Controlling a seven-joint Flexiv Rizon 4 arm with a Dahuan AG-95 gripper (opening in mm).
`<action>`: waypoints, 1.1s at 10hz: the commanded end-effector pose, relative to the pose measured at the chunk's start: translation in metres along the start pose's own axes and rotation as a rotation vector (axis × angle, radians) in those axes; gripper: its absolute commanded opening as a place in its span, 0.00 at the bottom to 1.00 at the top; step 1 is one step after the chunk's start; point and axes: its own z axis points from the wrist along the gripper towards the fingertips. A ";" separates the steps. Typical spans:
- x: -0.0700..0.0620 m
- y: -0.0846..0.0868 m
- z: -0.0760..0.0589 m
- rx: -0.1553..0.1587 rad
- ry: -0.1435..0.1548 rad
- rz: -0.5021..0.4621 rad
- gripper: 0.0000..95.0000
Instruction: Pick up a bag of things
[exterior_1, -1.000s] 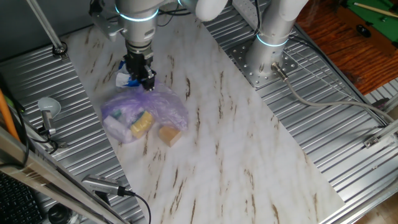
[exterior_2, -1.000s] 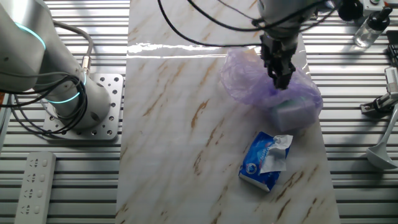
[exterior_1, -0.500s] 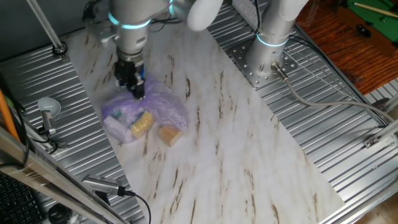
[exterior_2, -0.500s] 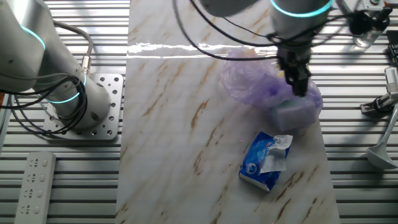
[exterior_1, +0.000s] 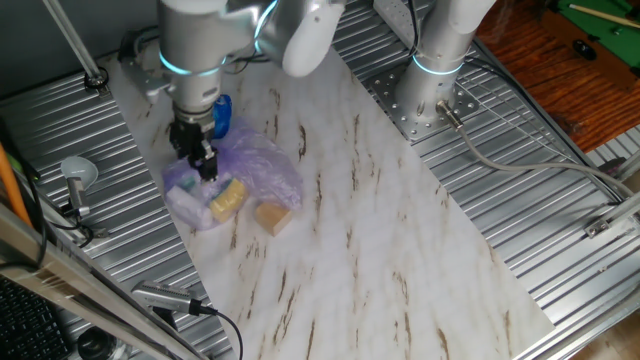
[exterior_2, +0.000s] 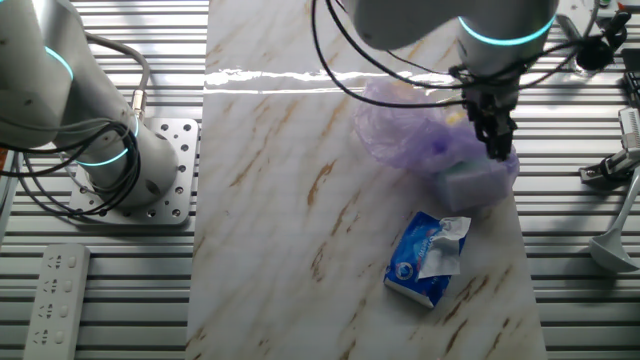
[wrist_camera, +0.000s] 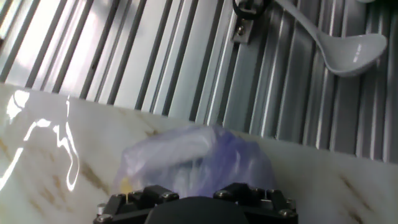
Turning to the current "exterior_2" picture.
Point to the silver depth camera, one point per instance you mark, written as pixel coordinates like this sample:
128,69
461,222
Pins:
631,127

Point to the blue tissue pack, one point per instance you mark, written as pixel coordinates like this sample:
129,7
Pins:
407,260

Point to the grey round disc stand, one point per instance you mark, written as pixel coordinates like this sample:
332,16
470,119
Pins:
611,247

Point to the marble pattern table mat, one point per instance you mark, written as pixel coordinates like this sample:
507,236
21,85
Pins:
300,200

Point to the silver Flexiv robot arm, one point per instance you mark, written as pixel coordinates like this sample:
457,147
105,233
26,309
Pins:
50,75

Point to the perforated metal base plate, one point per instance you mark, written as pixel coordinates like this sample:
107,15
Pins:
175,200

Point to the clear spray bottle black cap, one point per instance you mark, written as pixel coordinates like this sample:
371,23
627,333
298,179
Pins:
597,52

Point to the grey box green button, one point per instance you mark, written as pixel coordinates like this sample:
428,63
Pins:
605,3

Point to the white power strip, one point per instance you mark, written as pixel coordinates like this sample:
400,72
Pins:
55,305

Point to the yellow sponge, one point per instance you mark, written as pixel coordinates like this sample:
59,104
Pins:
456,118

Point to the black keyboard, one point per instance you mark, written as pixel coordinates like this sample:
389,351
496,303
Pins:
634,85

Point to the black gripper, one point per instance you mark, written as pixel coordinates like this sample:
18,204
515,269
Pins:
492,102

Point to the purple translucent plastic bag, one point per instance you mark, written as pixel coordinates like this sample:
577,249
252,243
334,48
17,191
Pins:
410,130

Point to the white rectangular pack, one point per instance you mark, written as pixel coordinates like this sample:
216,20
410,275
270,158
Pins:
470,185

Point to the silver clamp bracket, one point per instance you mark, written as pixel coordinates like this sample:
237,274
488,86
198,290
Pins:
607,167

